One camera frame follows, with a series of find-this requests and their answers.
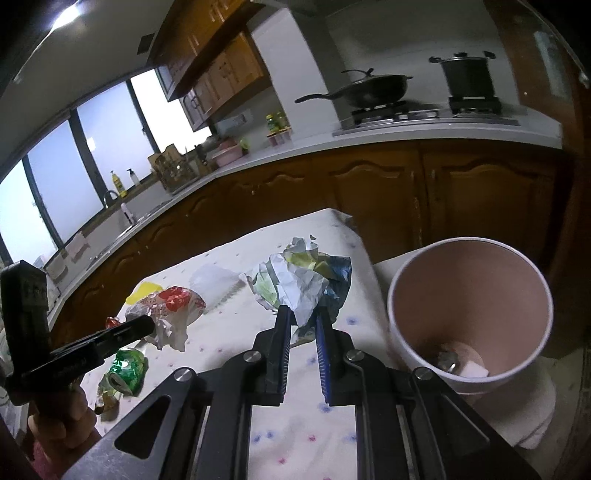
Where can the wooden door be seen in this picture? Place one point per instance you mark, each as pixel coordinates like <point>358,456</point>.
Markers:
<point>521,69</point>

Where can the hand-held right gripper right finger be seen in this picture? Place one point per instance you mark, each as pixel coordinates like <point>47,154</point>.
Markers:
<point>323,350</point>

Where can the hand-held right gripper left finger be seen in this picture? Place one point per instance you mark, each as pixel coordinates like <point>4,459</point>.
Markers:
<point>286,332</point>

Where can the white tissue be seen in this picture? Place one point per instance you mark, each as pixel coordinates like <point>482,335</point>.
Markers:
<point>472,369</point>

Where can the kitchen window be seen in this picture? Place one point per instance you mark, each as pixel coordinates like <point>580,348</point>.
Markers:
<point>60,184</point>

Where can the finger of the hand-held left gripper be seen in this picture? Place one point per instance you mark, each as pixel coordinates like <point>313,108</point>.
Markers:
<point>69,369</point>
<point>120,331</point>

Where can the gas stove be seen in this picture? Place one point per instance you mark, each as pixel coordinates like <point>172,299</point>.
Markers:
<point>415,121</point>

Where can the crumpled grey foil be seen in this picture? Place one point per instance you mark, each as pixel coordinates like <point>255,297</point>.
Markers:
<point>445,361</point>

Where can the small red wrapper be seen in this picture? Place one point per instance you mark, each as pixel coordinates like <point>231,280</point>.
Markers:
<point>112,323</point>

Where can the white printed paper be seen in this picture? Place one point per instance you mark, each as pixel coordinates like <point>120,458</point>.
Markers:
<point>286,281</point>

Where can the dish rack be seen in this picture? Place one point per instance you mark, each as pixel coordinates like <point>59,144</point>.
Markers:
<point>178,173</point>

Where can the white pump bottle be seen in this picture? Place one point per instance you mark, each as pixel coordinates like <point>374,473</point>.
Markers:
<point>134,177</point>

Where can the white bin with pink inside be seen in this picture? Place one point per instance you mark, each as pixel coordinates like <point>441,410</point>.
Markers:
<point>461,295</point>

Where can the chrome faucet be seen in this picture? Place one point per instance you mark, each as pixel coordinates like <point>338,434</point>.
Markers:
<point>110,196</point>

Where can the yellow plastic piece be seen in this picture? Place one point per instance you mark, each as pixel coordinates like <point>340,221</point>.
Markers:
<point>141,291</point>

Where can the yellow dish soap bottle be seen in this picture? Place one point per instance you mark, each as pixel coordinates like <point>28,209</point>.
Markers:
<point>119,184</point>

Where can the kitchen sink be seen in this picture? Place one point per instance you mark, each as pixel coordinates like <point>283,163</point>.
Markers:
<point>124,230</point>

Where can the crumpled blue wrapper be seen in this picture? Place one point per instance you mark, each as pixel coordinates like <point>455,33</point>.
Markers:
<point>340,277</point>

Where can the dark ceiling vent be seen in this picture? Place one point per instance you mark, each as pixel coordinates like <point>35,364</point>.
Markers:
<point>146,44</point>

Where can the person's left hand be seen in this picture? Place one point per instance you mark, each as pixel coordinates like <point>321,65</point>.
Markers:
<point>62,422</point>

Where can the green snack wrapper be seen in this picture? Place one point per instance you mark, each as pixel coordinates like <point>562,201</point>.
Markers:
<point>127,367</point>

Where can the person's left forearm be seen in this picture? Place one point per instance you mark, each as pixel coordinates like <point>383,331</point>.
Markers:
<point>44,467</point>

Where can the dark stock pot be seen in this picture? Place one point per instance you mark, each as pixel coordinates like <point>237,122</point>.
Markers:
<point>466,76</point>

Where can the white kitchen countertop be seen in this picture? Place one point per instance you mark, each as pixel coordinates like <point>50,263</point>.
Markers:
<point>300,147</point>

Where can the red and white plastic bag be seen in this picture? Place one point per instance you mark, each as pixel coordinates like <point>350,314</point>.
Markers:
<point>180,309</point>

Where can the wooden base cabinets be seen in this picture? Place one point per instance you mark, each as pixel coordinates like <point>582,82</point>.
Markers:
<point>369,184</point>

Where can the pink lidded container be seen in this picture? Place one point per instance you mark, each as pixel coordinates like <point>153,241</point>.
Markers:
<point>226,154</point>

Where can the black wok with lid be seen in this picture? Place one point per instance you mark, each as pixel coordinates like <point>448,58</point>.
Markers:
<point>369,90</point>

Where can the wooden wall cabinets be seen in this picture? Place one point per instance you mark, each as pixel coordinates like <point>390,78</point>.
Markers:
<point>221,69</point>

